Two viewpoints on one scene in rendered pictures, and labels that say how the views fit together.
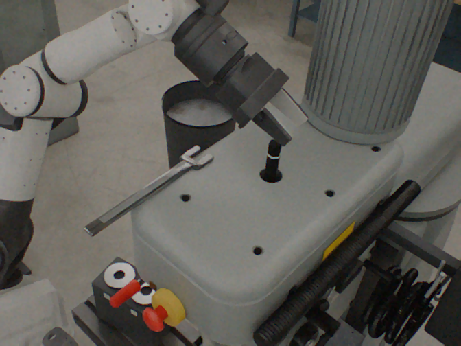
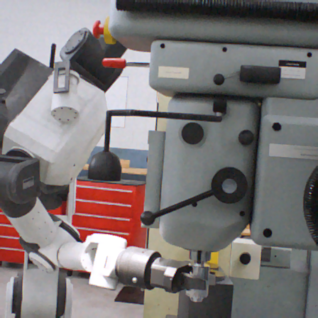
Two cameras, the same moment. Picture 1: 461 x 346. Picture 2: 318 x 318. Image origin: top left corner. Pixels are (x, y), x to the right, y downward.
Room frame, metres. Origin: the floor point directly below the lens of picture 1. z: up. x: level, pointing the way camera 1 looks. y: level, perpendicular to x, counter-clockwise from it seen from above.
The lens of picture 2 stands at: (-0.15, -1.09, 1.55)
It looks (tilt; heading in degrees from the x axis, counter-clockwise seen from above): 3 degrees down; 57
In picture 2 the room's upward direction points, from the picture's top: 4 degrees clockwise
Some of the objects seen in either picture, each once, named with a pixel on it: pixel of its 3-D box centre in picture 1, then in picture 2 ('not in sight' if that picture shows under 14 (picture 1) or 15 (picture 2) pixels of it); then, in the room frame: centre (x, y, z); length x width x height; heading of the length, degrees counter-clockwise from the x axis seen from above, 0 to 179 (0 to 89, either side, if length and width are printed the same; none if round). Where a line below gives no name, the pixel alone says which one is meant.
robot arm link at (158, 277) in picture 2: not in sight; (160, 273); (0.58, 0.01, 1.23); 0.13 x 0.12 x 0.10; 30
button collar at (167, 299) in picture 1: (168, 307); (111, 30); (0.45, 0.08, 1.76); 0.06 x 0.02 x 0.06; 51
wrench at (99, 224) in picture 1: (151, 188); not in sight; (0.57, 0.12, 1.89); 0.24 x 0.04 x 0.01; 142
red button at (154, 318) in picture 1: (156, 316); (100, 29); (0.43, 0.09, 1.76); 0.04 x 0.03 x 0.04; 51
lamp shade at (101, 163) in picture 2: not in sight; (105, 165); (0.45, 0.05, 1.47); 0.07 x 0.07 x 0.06
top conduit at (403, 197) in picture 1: (346, 252); (235, 8); (0.56, -0.20, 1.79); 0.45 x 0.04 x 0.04; 141
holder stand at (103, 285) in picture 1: (134, 302); (203, 302); (0.90, 0.25, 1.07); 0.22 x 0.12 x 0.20; 62
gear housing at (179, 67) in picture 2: not in sight; (234, 74); (0.66, -0.10, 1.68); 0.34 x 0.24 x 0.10; 141
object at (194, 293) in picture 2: not in sight; (197, 282); (0.63, -0.07, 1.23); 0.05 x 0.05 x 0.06
